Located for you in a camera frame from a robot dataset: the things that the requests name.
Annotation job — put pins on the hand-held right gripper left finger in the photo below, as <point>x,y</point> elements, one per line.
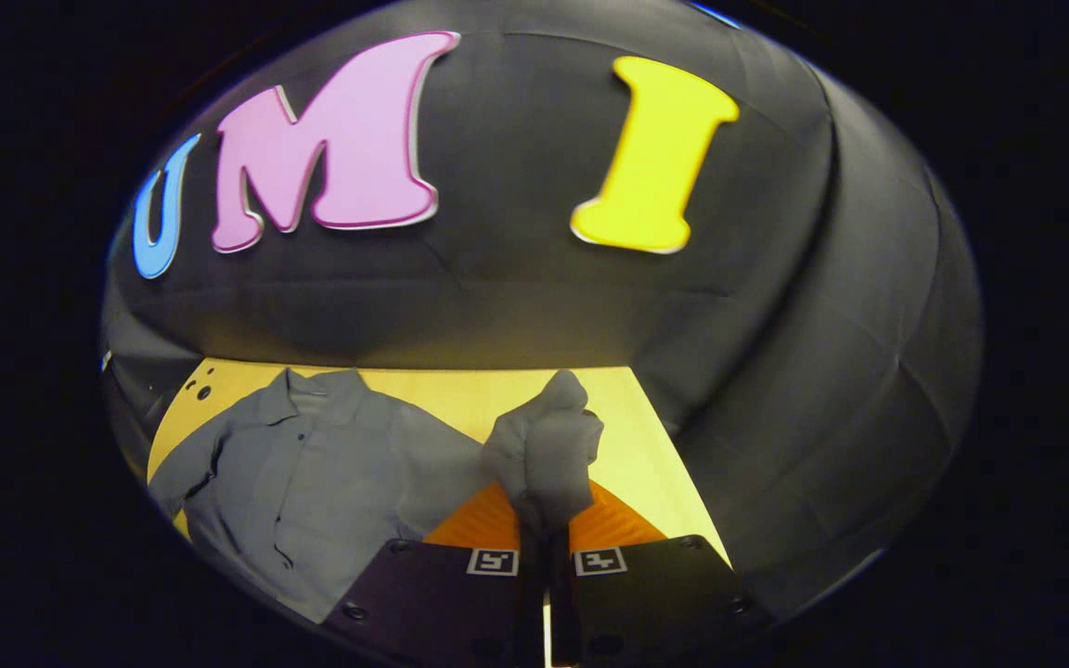
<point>432,594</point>

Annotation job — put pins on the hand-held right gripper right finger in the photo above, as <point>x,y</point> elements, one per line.
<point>655,594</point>

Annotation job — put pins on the grey collared shirt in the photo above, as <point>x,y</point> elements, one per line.
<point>330,473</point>

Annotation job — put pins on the black backdrop cloth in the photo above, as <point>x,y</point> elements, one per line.
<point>534,297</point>

